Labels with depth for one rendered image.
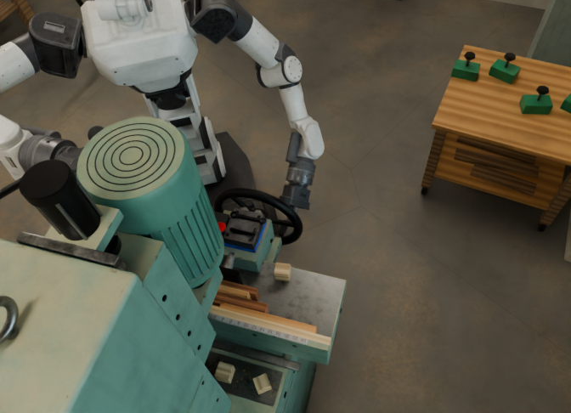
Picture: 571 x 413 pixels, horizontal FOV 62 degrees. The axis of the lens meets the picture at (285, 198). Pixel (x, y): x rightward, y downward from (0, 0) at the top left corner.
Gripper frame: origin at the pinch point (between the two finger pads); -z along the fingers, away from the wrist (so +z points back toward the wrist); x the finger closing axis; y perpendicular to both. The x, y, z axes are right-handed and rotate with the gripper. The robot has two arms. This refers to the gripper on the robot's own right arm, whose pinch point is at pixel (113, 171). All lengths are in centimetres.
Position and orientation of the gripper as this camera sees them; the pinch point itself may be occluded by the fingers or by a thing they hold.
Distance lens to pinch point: 98.2
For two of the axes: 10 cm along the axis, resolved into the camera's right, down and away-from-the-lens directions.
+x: 2.7, -3.1, 9.1
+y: -1.1, 9.3, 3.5
